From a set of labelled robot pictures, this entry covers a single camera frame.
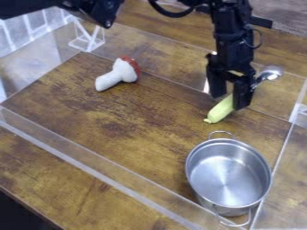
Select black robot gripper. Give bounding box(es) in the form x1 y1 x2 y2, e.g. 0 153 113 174
207 0 255 111

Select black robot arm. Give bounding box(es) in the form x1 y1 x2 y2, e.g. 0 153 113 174
0 0 259 110

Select black strip on table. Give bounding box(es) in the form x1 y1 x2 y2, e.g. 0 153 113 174
195 4 274 29

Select red and white toy mushroom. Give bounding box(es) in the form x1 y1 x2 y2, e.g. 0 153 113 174
95 56 141 92

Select stainless steel pot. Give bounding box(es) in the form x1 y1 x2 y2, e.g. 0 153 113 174
185 130 273 227

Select clear acrylic triangle bracket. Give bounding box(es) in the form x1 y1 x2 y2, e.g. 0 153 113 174
68 19 106 52

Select clear acrylic barrier wall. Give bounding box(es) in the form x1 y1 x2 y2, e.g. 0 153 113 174
4 25 307 230

